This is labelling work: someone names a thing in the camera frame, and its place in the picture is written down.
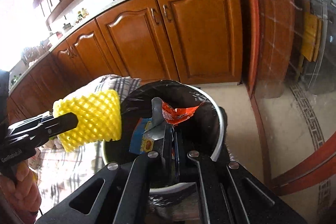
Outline white kitchen countertop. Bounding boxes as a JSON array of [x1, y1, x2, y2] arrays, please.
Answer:
[[7, 0, 241, 94]]

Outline condiment bottles on counter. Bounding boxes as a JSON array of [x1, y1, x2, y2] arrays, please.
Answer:
[[76, 8, 89, 23]]

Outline yellow foam fruit net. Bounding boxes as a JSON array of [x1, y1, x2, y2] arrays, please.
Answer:
[[52, 89, 122, 152]]

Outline wooden lower kitchen cabinets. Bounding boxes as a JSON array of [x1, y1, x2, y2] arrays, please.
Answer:
[[7, 0, 243, 123]]

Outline red snack wrapper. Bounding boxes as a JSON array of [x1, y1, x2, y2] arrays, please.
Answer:
[[129, 97, 199, 155]]

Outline person's left hand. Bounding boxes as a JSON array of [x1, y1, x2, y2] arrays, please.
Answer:
[[1, 161, 42, 213]]

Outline plaid checkered tablecloth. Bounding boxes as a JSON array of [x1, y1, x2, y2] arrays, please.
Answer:
[[29, 75, 141, 214]]

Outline white round trash bin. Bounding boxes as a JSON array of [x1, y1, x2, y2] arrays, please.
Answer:
[[101, 84, 226, 195]]

